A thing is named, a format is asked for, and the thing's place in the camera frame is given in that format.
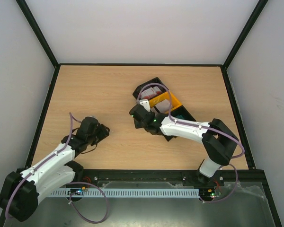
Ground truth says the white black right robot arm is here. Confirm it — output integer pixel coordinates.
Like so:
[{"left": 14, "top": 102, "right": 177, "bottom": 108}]
[{"left": 129, "top": 104, "right": 239, "bottom": 185}]

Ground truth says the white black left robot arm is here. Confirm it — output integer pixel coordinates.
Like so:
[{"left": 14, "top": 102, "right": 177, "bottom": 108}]
[{"left": 0, "top": 116, "right": 110, "bottom": 222}]

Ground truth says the red white card stack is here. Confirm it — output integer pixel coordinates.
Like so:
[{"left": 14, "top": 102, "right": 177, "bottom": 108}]
[{"left": 141, "top": 86, "right": 162, "bottom": 100}]

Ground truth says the yellow middle tray compartment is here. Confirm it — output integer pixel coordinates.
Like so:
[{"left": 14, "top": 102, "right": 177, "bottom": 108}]
[{"left": 149, "top": 92, "right": 182, "bottom": 113}]

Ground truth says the black right tray compartment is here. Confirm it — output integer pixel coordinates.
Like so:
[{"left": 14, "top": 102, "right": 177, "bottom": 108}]
[{"left": 164, "top": 107, "right": 196, "bottom": 142}]

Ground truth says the black tray compartment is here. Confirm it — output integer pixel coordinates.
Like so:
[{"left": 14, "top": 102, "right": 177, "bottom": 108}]
[
  {"left": 133, "top": 77, "right": 168, "bottom": 104},
  {"left": 164, "top": 107, "right": 196, "bottom": 142}
]

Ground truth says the black left tray compartment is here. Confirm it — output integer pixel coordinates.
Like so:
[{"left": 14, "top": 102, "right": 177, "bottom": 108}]
[{"left": 133, "top": 77, "right": 168, "bottom": 104}]

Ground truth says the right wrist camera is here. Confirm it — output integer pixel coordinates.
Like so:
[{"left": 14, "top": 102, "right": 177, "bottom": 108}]
[{"left": 139, "top": 99, "right": 151, "bottom": 112}]

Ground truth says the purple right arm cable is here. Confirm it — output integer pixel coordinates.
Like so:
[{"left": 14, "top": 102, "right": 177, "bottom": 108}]
[{"left": 136, "top": 82, "right": 246, "bottom": 204}]

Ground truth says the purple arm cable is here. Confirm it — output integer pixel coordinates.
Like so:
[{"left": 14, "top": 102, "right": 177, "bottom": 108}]
[
  {"left": 4, "top": 112, "right": 108, "bottom": 223},
  {"left": 136, "top": 82, "right": 246, "bottom": 204}
]

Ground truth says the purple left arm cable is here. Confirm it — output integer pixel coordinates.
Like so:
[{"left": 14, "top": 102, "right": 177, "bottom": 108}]
[{"left": 4, "top": 112, "right": 108, "bottom": 223}]

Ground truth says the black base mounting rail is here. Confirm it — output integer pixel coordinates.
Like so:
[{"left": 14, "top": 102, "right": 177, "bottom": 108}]
[{"left": 71, "top": 169, "right": 224, "bottom": 187}]

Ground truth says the light blue slotted cable duct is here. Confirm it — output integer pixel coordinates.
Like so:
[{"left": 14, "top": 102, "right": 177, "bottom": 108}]
[{"left": 49, "top": 188, "right": 199, "bottom": 198}]

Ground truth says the black metal cage frame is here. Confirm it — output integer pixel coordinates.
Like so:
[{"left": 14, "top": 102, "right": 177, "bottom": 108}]
[{"left": 16, "top": 0, "right": 282, "bottom": 227}]

